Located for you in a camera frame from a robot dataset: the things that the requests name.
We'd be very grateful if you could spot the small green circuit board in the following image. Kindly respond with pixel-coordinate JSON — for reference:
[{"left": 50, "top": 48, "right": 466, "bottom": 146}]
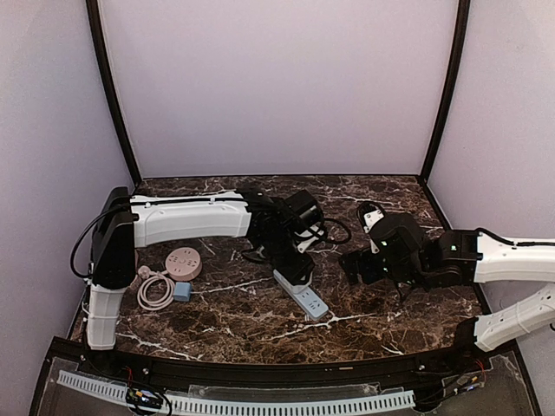
[{"left": 125, "top": 388, "right": 164, "bottom": 408}]

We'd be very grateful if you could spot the pink round power socket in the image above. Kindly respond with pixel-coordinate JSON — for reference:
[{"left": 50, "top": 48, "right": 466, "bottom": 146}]
[{"left": 165, "top": 247, "right": 202, "bottom": 282}]

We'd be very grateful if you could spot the black frame post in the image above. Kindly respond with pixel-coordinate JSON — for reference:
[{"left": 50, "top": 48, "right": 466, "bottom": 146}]
[
  {"left": 420, "top": 0, "right": 471, "bottom": 183},
  {"left": 85, "top": 0, "right": 142, "bottom": 186}
]

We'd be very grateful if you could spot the blue cube adapter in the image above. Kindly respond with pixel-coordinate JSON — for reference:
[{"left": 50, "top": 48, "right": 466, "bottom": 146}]
[{"left": 173, "top": 282, "right": 192, "bottom": 302}]

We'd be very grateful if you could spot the pink plug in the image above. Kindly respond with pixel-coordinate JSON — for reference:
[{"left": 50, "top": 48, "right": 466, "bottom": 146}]
[{"left": 137, "top": 265, "right": 154, "bottom": 279}]

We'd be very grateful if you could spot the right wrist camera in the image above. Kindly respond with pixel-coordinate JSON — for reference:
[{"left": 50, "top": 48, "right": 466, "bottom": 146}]
[{"left": 356, "top": 201, "right": 386, "bottom": 233}]

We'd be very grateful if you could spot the right black frame post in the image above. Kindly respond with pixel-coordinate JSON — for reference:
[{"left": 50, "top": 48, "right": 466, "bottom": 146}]
[{"left": 420, "top": 0, "right": 471, "bottom": 183}]

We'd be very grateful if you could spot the blue power strip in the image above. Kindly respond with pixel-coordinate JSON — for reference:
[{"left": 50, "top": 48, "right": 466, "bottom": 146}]
[{"left": 273, "top": 270, "right": 329, "bottom": 322}]

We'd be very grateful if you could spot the pink coiled cable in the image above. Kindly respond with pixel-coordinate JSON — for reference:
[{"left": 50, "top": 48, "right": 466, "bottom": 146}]
[{"left": 136, "top": 274, "right": 174, "bottom": 310}]

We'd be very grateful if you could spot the left black frame post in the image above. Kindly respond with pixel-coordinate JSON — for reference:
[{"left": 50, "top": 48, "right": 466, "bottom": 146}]
[{"left": 85, "top": 0, "right": 142, "bottom": 186}]

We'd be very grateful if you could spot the grey slotted cable duct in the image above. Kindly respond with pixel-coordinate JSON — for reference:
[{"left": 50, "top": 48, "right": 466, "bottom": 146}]
[{"left": 56, "top": 370, "right": 415, "bottom": 415}]

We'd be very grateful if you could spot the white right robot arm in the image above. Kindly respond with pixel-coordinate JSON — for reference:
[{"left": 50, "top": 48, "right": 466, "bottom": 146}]
[{"left": 339, "top": 205, "right": 554, "bottom": 352}]

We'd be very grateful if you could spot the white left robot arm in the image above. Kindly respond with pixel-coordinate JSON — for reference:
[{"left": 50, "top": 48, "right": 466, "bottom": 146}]
[{"left": 85, "top": 187, "right": 323, "bottom": 351}]

